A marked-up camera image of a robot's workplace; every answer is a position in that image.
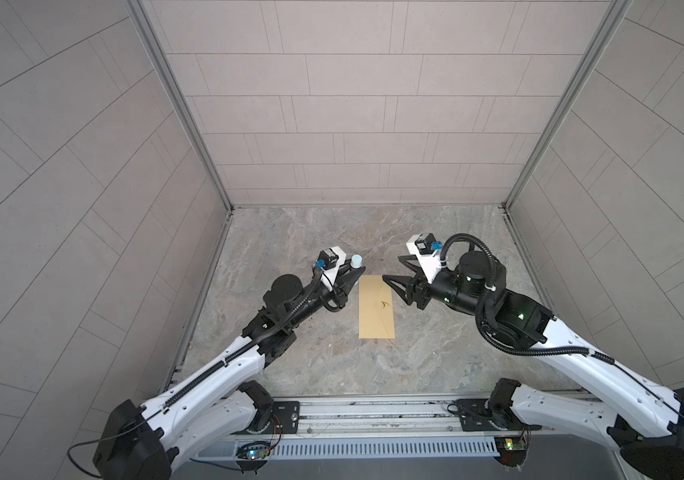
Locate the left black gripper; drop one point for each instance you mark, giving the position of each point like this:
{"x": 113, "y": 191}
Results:
{"x": 341, "y": 291}

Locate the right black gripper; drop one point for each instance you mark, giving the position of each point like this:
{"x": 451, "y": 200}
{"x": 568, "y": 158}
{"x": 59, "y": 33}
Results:
{"x": 411, "y": 287}

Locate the blue white glue stick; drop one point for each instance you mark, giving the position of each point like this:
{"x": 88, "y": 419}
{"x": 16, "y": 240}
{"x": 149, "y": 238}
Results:
{"x": 356, "y": 260}

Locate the yellow paper envelope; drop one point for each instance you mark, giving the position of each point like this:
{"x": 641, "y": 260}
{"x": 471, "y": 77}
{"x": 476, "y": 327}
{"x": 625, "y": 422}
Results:
{"x": 376, "y": 314}

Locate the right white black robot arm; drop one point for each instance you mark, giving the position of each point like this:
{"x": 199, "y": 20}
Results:
{"x": 630, "y": 414}

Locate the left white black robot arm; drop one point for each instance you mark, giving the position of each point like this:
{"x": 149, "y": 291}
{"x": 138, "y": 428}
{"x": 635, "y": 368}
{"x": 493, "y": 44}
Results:
{"x": 152, "y": 440}

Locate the left green circuit board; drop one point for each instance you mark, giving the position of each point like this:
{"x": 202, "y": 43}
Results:
{"x": 254, "y": 451}

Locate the green circuit board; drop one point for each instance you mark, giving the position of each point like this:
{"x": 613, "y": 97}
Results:
{"x": 254, "y": 451}
{"x": 513, "y": 451}

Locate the right green circuit board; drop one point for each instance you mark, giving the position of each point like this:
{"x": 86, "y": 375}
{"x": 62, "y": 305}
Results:
{"x": 513, "y": 451}

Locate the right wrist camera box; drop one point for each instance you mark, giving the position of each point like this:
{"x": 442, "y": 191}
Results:
{"x": 427, "y": 250}

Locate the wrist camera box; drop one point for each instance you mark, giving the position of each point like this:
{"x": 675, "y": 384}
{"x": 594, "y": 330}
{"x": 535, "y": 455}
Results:
{"x": 427, "y": 250}
{"x": 330, "y": 261}

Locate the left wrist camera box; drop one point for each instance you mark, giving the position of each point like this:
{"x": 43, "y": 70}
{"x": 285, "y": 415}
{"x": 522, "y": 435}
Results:
{"x": 330, "y": 261}

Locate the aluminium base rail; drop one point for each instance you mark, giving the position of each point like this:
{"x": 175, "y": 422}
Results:
{"x": 425, "y": 415}

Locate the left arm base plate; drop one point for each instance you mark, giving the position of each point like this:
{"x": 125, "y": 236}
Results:
{"x": 284, "y": 414}

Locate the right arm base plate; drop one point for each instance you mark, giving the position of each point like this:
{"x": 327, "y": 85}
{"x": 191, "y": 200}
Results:
{"x": 474, "y": 414}

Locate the white slotted cable duct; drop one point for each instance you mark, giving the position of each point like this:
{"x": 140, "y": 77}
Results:
{"x": 295, "y": 449}

